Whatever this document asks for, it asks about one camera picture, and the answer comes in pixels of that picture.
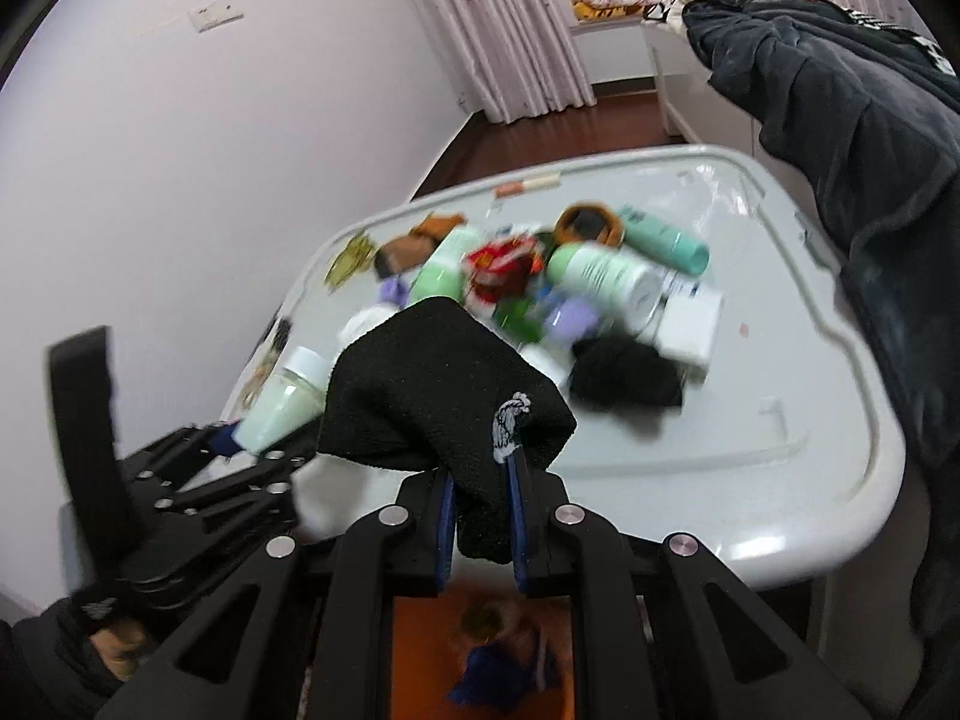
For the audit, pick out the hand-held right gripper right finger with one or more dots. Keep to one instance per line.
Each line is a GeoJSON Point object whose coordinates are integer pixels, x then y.
{"type": "Point", "coordinates": [517, 517]}

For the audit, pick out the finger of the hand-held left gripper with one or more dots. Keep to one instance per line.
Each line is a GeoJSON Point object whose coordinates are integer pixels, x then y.
{"type": "Point", "coordinates": [195, 446]}
{"type": "Point", "coordinates": [240, 499]}

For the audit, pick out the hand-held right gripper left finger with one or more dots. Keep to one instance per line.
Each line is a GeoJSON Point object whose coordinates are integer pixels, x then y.
{"type": "Point", "coordinates": [447, 532]}

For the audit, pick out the pale green bottle white cap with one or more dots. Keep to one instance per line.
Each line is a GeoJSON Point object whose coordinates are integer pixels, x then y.
{"type": "Point", "coordinates": [281, 405]}

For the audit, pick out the orange bin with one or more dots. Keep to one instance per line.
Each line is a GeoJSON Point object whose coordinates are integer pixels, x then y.
{"type": "Point", "coordinates": [420, 630]}

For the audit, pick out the black sock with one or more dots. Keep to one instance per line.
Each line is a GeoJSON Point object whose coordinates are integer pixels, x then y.
{"type": "Point", "coordinates": [626, 382]}
{"type": "Point", "coordinates": [420, 382]}

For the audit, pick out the green glass spray bottle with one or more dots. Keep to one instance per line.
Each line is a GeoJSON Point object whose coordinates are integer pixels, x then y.
{"type": "Point", "coordinates": [517, 313]}

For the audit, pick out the teal plastic bottle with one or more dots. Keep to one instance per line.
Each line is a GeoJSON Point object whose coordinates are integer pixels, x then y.
{"type": "Point", "coordinates": [667, 240]}

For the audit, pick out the person's left forearm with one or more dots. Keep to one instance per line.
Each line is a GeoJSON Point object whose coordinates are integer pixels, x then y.
{"type": "Point", "coordinates": [45, 660]}

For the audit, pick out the person's left hand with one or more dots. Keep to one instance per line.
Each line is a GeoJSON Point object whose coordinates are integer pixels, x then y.
{"type": "Point", "coordinates": [116, 652]}

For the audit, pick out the pale patterned sticker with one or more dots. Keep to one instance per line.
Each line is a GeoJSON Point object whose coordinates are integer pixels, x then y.
{"type": "Point", "coordinates": [256, 382]}

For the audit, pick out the black patterned sticker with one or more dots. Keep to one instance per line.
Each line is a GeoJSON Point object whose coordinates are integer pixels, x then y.
{"type": "Point", "coordinates": [279, 331]}

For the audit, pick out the blue cloth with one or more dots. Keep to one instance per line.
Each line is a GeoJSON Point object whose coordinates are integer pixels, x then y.
{"type": "Point", "coordinates": [502, 667]}

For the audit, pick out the lilac container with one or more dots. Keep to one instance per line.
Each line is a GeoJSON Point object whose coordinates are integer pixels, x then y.
{"type": "Point", "coordinates": [568, 316]}

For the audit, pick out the white plastic bottle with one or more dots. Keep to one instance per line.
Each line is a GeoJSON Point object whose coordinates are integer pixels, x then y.
{"type": "Point", "coordinates": [364, 324]}

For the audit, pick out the yellow green wrapper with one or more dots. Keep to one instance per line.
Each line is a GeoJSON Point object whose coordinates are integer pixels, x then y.
{"type": "Point", "coordinates": [349, 259]}

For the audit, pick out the purple wrapper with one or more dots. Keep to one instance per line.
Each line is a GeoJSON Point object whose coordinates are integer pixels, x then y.
{"type": "Point", "coordinates": [394, 291]}

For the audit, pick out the red snack packet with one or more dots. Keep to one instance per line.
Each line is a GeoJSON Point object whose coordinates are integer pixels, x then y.
{"type": "Point", "coordinates": [502, 270]}

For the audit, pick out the large green white bottle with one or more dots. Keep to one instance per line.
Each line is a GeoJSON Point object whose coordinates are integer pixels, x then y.
{"type": "Point", "coordinates": [600, 281]}

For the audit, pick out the white cardboard box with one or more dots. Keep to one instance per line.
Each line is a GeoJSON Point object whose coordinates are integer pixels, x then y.
{"type": "Point", "coordinates": [690, 326]}

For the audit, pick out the light green plastic bottle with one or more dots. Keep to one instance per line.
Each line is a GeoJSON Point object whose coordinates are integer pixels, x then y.
{"type": "Point", "coordinates": [442, 270]}

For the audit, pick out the orange brown packet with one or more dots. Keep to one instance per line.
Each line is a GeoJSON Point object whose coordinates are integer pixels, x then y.
{"type": "Point", "coordinates": [416, 247]}

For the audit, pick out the brown tape roll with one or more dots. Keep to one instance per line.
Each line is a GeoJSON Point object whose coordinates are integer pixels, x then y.
{"type": "Point", "coordinates": [589, 223]}

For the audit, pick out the orange white tube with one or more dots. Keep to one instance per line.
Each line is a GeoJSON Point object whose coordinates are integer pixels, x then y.
{"type": "Point", "coordinates": [525, 184]}

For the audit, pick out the dark clothing pile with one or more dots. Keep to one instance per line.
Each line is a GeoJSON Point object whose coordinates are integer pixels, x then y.
{"type": "Point", "coordinates": [862, 165]}

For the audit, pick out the yellow patterned cloth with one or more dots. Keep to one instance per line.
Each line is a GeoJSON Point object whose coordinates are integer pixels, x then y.
{"type": "Point", "coordinates": [607, 11]}

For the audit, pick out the white wall switch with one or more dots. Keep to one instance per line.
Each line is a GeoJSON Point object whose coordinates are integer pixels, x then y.
{"type": "Point", "coordinates": [216, 17]}

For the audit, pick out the white bed frame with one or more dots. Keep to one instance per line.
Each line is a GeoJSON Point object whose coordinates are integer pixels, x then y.
{"type": "Point", "coordinates": [675, 90]}

